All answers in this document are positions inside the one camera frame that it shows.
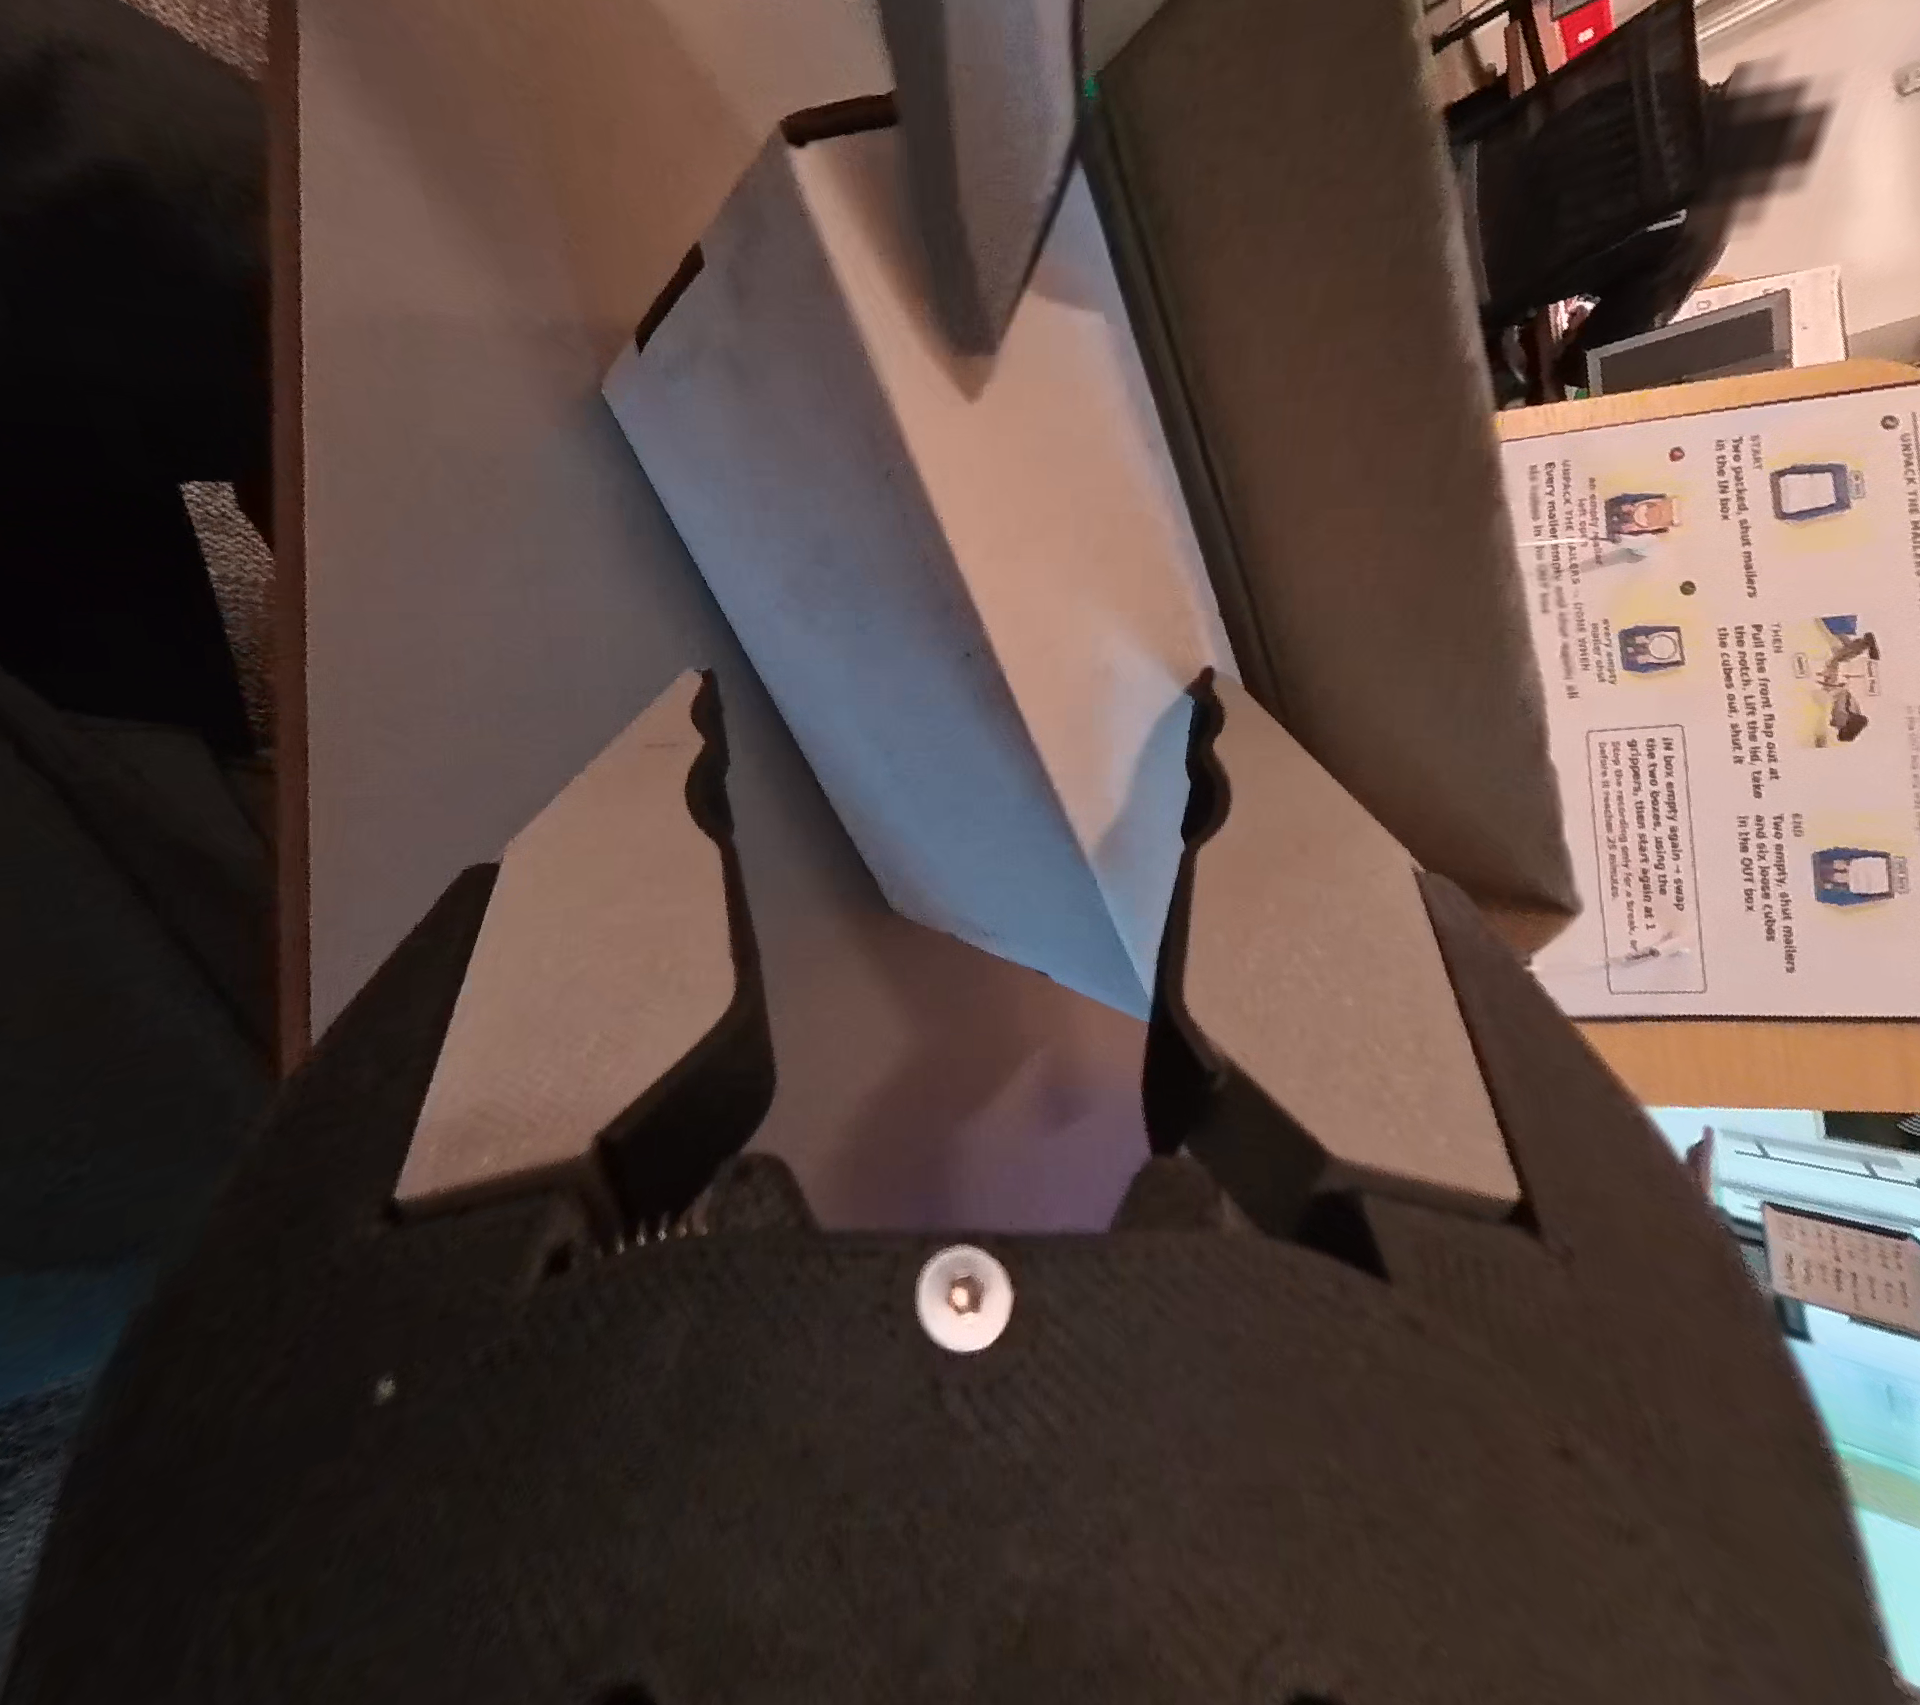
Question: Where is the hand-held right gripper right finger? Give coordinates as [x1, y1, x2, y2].
[1142, 671, 1523, 1239]

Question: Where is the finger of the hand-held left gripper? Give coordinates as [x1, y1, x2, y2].
[831, 0, 1086, 360]

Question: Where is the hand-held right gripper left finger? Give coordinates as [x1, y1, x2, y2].
[391, 671, 779, 1213]

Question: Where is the grey monitor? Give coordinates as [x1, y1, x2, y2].
[1581, 264, 1850, 403]

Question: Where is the small printed card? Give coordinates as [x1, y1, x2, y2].
[1757, 1195, 1920, 1345]

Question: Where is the pale lit panel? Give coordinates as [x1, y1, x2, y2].
[1645, 1104, 1920, 1603]

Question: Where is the black mesh chair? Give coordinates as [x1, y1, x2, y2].
[1443, 0, 1832, 394]

